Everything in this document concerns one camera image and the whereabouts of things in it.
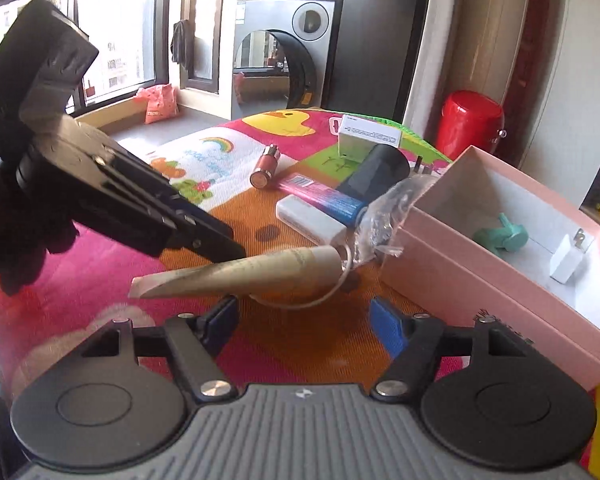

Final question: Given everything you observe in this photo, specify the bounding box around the red lipstick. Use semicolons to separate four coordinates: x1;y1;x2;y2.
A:
249;144;280;190

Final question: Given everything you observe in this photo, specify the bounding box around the washing machine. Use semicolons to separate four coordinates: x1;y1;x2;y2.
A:
232;0;342;119

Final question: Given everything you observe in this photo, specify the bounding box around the colourful cartoon play mat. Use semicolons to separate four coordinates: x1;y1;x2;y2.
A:
0;110;596;479

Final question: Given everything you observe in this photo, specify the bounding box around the white charger plug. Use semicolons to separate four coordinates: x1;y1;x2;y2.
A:
550;229;594;285

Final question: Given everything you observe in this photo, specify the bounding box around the white carton box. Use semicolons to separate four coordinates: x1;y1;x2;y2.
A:
338;115;402;162

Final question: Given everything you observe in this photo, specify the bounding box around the pink cardboard box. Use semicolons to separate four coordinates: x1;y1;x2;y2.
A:
380;148;600;390

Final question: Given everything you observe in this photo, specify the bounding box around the black gloved left hand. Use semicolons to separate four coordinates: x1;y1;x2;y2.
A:
0;177;79;296

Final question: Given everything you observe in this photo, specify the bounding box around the white power bank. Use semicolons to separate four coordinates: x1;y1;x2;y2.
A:
275;195;347;247

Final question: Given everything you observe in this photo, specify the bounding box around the orange plastic bag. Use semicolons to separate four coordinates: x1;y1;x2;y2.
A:
134;84;178;125

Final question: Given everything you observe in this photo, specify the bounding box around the pink blue toothpaste tube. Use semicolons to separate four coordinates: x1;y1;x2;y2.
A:
277;174;368;229

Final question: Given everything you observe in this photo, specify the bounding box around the clear plastic cutlery bag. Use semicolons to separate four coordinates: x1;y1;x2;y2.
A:
353;174;439;266

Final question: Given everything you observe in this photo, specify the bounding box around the beige paper cone tube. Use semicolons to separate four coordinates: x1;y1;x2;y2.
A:
129;246;342;299

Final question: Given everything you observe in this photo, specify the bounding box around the black cylinder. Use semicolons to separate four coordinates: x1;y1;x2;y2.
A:
336;144;411;204

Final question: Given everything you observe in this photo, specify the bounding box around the red pedal bin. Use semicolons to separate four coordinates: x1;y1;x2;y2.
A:
436;90;507;160

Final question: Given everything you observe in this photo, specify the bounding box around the teal plastic toy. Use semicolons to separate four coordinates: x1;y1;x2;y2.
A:
472;212;529;257

